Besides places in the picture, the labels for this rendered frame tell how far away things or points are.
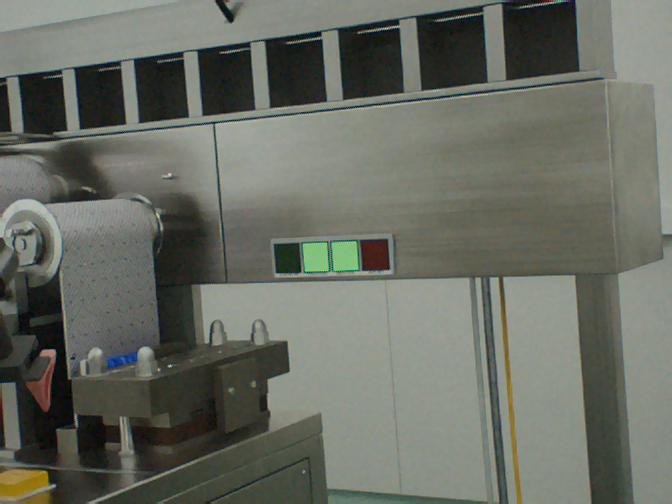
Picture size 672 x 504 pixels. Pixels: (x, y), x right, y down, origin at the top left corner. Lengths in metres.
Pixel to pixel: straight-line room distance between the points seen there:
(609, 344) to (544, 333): 2.39
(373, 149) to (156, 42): 0.51
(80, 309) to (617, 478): 0.95
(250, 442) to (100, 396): 0.26
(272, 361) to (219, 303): 3.00
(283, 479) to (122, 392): 0.35
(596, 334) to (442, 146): 0.42
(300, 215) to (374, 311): 2.65
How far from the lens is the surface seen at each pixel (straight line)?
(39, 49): 2.52
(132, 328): 2.17
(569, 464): 4.54
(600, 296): 2.07
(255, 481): 2.05
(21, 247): 2.06
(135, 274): 2.17
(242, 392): 2.06
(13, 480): 1.81
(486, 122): 1.96
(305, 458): 2.18
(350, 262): 2.07
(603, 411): 2.11
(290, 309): 4.96
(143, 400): 1.91
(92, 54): 2.42
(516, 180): 1.94
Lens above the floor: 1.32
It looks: 3 degrees down
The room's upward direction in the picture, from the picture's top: 4 degrees counter-clockwise
